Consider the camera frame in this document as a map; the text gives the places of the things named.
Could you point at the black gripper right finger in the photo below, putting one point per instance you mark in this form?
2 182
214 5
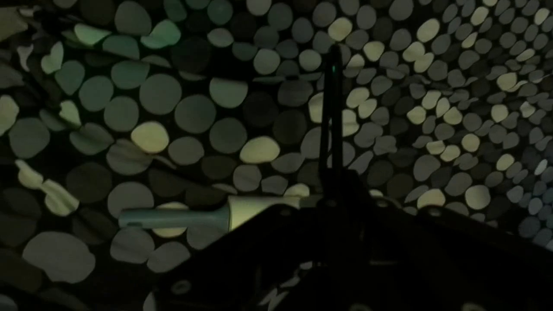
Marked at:
437 265

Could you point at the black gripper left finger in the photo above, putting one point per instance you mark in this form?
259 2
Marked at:
277 259

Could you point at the black duvet with grey dots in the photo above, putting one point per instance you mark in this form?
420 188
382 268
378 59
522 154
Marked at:
173 114

